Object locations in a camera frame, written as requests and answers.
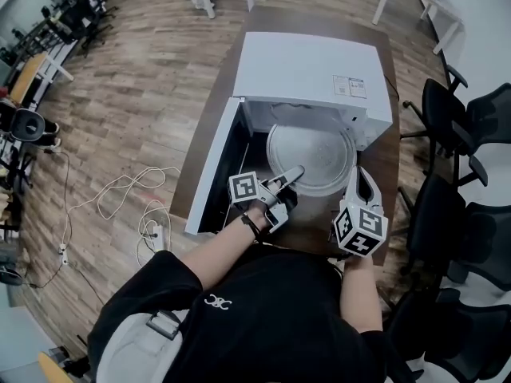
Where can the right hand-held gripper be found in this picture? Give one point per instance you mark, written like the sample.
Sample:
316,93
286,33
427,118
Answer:
359,230

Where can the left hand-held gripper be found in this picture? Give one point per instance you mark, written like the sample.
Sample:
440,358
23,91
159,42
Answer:
243,187

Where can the round glass turntable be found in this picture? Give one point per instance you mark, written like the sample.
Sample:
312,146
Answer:
315,154

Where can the grey shoulder bag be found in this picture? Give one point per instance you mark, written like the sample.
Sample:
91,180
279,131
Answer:
127,349

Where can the person's right forearm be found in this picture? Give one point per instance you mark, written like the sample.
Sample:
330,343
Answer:
361,293

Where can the person's left forearm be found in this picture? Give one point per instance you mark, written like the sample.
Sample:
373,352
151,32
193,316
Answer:
223,249

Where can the person's left hand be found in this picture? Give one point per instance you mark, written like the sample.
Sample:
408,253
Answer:
268,192

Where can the dark brown table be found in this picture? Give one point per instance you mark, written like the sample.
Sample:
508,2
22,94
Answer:
311,222

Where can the white microwave oven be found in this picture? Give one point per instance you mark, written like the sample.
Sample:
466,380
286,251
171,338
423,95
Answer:
307,66

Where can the white power strip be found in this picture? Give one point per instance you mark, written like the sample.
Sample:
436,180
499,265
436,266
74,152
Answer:
157,238

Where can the person's black shirt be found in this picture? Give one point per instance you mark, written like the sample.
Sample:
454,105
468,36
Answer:
271,325

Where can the small white socket adapter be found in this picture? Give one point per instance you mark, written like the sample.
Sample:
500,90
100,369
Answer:
63,253

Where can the grey moulded chair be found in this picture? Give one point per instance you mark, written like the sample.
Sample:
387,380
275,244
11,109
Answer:
28,125

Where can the wooden-top desk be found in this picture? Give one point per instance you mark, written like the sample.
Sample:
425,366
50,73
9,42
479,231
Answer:
28,78

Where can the yellow chair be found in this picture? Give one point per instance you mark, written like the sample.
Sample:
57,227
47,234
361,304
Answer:
54,369

